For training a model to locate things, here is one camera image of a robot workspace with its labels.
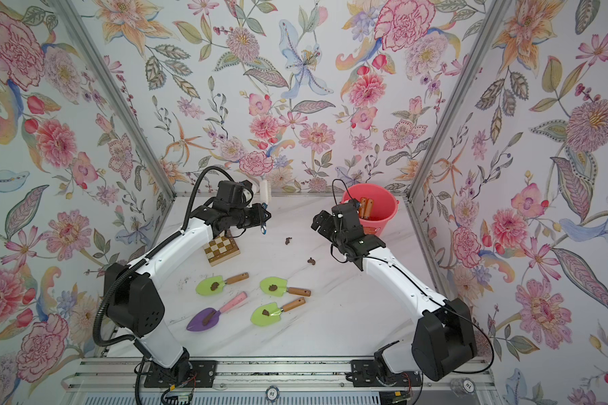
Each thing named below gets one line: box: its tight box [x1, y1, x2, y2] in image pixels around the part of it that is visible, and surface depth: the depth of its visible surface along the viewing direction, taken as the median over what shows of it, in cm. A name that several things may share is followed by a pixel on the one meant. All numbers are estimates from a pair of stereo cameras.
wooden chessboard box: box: [202, 229, 241, 267], surface depth 100 cm
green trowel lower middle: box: [249, 297, 306, 327], surface depth 88 cm
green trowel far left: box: [195, 271, 250, 297], surface depth 95 cm
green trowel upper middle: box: [259, 276, 312, 297], surface depth 92 cm
